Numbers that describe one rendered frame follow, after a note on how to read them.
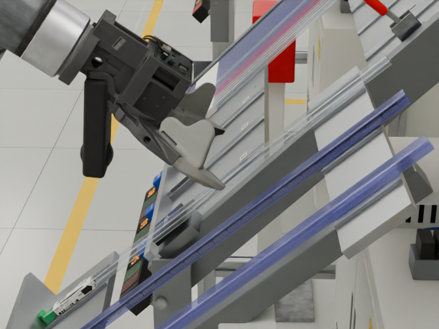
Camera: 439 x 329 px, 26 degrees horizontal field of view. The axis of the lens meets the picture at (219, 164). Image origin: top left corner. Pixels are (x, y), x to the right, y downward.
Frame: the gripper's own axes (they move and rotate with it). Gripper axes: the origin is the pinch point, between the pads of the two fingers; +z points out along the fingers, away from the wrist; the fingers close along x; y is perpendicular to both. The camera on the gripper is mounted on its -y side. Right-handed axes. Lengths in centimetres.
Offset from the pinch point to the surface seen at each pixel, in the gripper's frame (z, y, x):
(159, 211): 3.9, -21.1, 26.2
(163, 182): 3.8, -21.0, 35.6
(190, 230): 4.4, -13.1, 9.2
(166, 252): 3.9, -17.6, 9.4
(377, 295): 36.3, -12.5, 22.0
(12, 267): 5, -109, 133
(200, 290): 35, -59, 82
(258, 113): 9.3, -3.7, 36.2
